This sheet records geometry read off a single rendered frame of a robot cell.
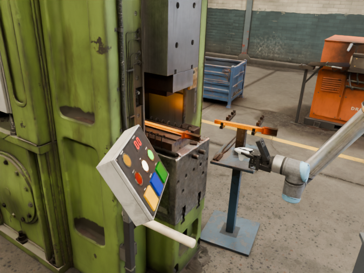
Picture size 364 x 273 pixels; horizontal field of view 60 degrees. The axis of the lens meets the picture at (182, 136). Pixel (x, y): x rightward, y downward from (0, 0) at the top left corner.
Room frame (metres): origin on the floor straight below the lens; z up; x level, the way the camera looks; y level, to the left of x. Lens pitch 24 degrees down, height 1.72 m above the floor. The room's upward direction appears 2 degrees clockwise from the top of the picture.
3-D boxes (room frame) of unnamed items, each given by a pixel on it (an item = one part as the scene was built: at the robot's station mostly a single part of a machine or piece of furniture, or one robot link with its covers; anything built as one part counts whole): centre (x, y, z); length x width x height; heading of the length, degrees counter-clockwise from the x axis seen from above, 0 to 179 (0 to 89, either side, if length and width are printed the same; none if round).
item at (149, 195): (1.01, 0.11, 1.01); 0.07 x 0.05 x 0.07; 173
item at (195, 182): (1.81, 0.16, 0.69); 0.56 x 0.38 x 0.45; 58
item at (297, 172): (1.33, -0.55, 0.98); 0.12 x 0.09 x 0.10; 58
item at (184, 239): (1.31, 0.11, 0.62); 0.44 x 0.05 x 0.05; 58
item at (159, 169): (1.21, 0.09, 1.01); 0.07 x 0.05 x 0.07; 173
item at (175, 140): (1.76, 0.18, 0.96); 0.42 x 0.20 x 0.09; 58
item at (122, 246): (1.40, 0.29, 0.36); 0.09 x 0.07 x 0.12; 148
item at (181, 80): (1.76, 0.18, 1.32); 0.42 x 0.20 x 0.10; 58
